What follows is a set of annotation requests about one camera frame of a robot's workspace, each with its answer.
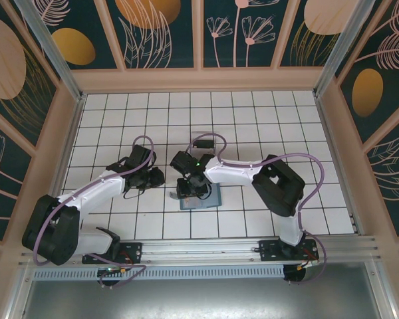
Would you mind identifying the clear acrylic card stand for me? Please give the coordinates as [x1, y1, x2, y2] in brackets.
[191, 131, 217, 156]

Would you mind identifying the aluminium mounting rail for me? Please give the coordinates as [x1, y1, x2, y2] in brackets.
[18, 235, 385, 266]

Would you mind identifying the aluminium corner post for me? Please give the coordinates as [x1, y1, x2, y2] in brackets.
[313, 0, 386, 99]
[15, 0, 87, 102]

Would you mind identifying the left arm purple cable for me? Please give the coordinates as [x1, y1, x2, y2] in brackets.
[34, 135, 156, 290]

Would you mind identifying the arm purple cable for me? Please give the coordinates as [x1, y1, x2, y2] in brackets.
[34, 135, 156, 290]
[189, 132, 329, 286]

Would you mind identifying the slotted grey cable duct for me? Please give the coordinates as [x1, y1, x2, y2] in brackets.
[33, 265, 285, 280]

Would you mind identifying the red orange wire bundle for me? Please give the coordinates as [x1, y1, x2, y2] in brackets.
[299, 251, 321, 268]
[118, 252, 136, 276]

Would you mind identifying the blue card holder wallet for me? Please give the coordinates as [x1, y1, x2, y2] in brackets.
[169, 184, 223, 212]

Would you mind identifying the grey card orange print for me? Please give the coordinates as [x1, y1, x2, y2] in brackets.
[181, 197, 203, 210]

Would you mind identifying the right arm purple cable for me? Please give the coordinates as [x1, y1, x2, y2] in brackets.
[189, 132, 329, 286]

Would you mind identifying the grey metal sheet panel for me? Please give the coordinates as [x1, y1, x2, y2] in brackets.
[6, 261, 399, 319]

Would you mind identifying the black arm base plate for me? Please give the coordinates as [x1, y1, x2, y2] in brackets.
[82, 241, 144, 265]
[258, 239, 320, 262]

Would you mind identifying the black VIP card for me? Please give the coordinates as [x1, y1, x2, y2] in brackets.
[193, 138, 216, 151]

